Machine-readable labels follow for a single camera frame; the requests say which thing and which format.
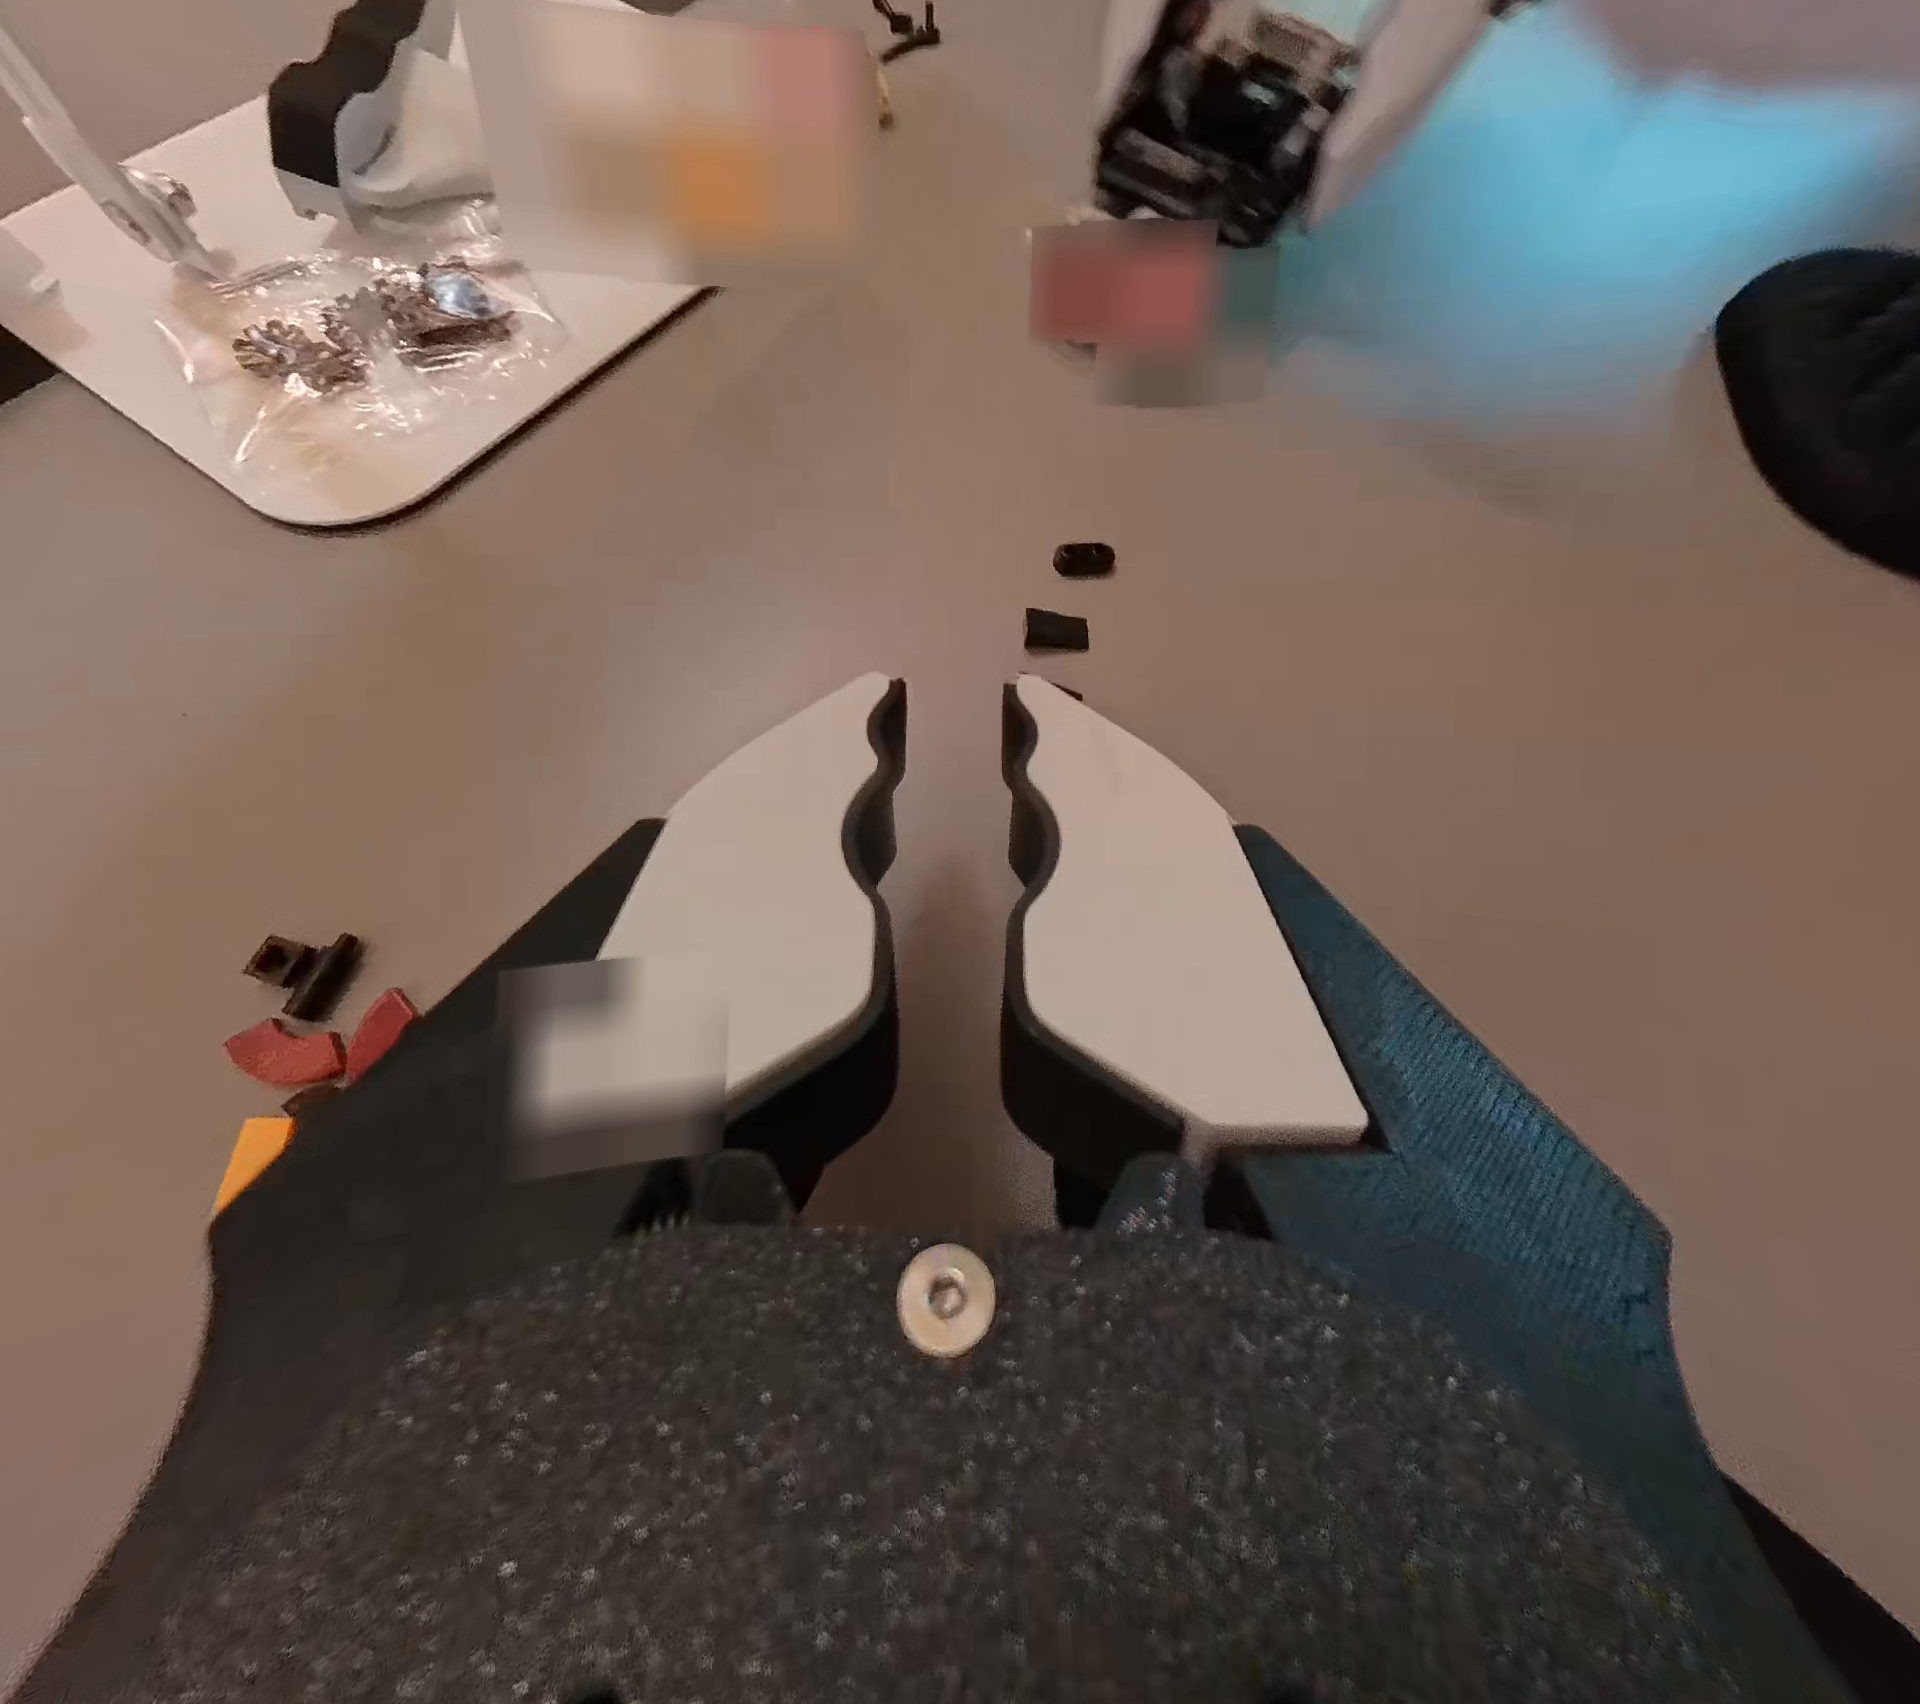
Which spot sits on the small black brick piece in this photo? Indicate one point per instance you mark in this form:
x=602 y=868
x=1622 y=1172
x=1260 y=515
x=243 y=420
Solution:
x=272 y=956
x=327 y=977

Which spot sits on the grey desk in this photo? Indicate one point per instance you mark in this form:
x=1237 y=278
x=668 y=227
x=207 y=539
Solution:
x=1350 y=685

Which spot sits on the white book stand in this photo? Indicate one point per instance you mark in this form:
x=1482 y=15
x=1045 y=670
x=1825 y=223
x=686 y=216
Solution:
x=495 y=414

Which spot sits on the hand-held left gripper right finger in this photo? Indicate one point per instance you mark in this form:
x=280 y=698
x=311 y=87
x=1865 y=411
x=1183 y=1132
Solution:
x=1170 y=954

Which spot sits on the black two-hole plate piece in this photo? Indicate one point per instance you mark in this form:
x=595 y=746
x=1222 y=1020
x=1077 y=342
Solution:
x=1082 y=558

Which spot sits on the orange square plate piece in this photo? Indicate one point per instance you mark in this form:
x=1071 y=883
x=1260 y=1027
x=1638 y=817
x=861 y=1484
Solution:
x=253 y=1156

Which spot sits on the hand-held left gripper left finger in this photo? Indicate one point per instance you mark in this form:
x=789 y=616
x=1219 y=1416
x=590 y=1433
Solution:
x=751 y=865

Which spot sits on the reddish curved brick piece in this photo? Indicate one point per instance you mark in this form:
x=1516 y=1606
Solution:
x=284 y=1054
x=383 y=1029

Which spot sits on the clear plastic parts bag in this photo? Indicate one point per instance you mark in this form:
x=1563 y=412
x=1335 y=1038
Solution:
x=360 y=338

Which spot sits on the black toy wrench piece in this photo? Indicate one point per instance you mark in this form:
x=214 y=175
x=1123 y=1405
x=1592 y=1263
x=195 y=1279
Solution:
x=904 y=27

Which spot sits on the small black slope piece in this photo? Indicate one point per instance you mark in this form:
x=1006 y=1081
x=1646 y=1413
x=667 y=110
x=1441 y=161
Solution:
x=1059 y=629

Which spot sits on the toy brick car chassis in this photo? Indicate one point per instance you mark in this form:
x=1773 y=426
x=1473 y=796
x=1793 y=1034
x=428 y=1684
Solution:
x=1231 y=115

